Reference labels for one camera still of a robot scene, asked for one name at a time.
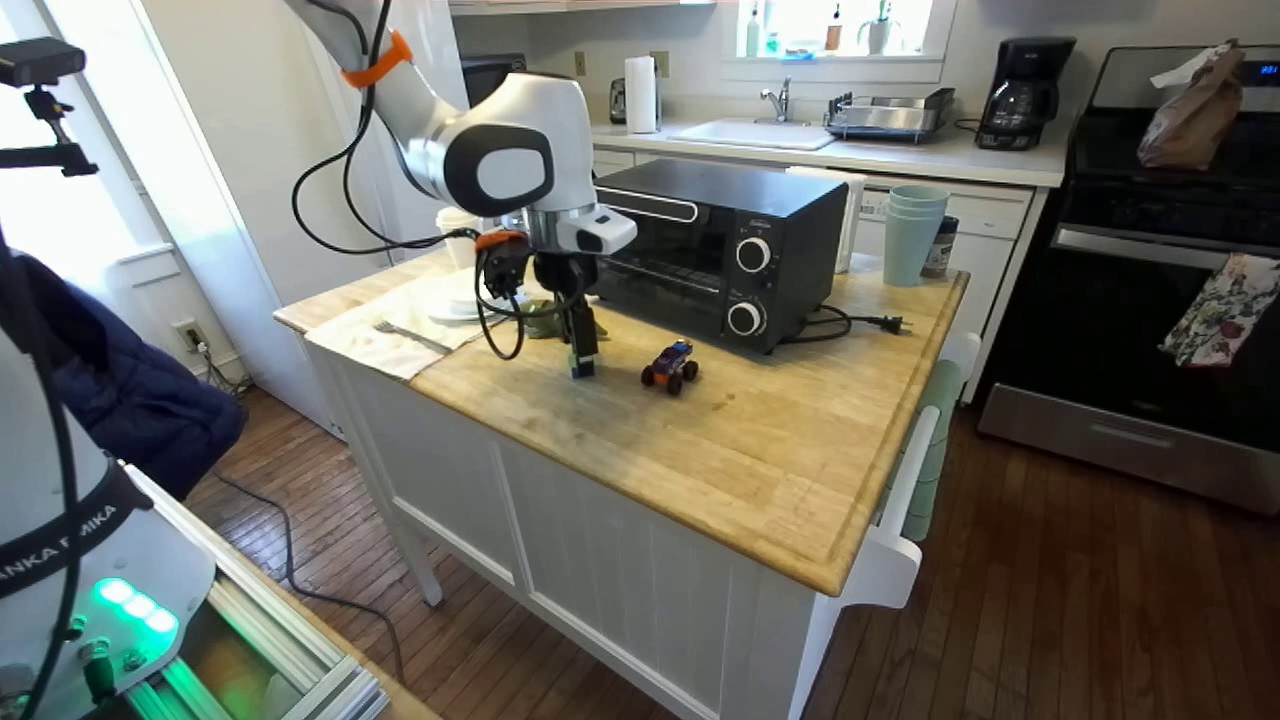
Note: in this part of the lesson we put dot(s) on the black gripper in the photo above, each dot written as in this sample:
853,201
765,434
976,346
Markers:
568,279

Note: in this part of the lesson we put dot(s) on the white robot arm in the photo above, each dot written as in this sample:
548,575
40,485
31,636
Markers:
519,162

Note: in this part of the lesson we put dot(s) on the red blue toy car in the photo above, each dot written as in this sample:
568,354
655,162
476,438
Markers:
673,368

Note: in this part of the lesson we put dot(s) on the white plate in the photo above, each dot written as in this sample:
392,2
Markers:
450,310

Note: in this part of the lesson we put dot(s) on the black toaster oven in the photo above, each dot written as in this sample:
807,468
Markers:
728,252

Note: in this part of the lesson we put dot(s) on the stained white cloth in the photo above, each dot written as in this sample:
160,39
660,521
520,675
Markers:
354,335

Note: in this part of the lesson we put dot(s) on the silver fork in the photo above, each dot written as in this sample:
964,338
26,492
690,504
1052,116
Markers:
404,335

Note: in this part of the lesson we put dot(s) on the paper towel roll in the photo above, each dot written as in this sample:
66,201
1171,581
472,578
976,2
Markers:
642,93

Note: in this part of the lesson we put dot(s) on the silver sink faucet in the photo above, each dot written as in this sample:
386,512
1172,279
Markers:
782,101

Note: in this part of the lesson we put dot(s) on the teal stacked cups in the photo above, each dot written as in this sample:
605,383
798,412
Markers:
909,226

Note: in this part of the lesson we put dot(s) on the dish drying rack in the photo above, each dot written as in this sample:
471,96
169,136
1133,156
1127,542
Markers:
888,116

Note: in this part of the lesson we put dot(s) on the dark blue cloth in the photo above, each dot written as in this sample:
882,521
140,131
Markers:
128,397

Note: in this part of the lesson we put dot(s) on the black kitchen stove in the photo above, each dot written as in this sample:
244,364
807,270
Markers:
1083,361

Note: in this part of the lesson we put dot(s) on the black coffee maker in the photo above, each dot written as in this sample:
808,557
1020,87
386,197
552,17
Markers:
1026,93

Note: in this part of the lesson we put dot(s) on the floral dish towel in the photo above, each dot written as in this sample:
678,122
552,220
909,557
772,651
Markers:
1227,310

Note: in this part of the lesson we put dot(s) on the brown paper bag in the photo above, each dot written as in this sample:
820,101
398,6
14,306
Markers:
1198,106

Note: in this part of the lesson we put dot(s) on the black tripod camera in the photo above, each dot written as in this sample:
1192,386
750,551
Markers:
38,65

